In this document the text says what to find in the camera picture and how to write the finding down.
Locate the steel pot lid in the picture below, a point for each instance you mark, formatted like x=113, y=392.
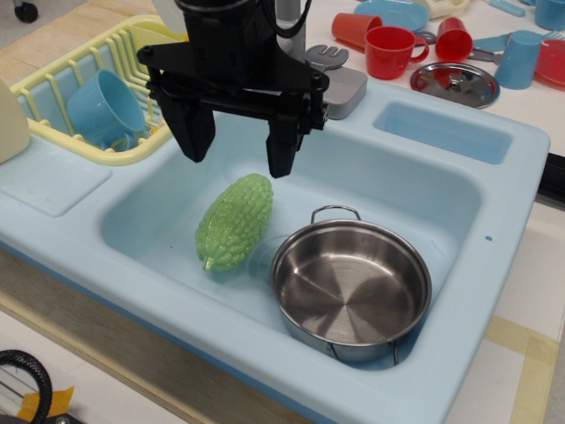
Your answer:
x=461, y=83

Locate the stainless steel pot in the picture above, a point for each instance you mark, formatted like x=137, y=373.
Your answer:
x=350, y=289

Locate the yellow tape piece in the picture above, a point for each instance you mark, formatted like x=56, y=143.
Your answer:
x=38, y=408

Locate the yellow dish rack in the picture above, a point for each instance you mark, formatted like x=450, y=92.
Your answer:
x=57, y=98

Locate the red cup upside down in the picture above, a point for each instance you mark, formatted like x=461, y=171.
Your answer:
x=454, y=43

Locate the red mug with handle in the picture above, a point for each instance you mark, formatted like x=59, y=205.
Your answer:
x=389, y=50

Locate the cream plastic container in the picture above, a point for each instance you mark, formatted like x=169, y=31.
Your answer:
x=15, y=135

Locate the grey toy faucet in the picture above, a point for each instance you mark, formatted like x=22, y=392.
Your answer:
x=346, y=86

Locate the red cup lying down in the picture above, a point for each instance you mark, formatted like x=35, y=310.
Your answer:
x=351, y=28

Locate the blue plate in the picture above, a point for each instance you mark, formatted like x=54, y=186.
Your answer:
x=406, y=14

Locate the blue cup upside down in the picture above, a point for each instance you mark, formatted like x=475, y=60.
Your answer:
x=519, y=60

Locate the light blue toy sink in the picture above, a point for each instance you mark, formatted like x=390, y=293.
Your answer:
x=457, y=183

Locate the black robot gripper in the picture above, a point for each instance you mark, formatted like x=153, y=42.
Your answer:
x=232, y=62

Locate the blue cup in rack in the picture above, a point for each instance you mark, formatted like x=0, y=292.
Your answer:
x=106, y=110

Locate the green bumpy squash toy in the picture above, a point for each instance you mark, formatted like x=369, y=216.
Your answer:
x=234, y=223

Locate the blue toy knife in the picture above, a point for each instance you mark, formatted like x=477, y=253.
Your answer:
x=493, y=44

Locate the black caster wheel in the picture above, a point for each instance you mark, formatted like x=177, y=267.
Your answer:
x=25, y=11

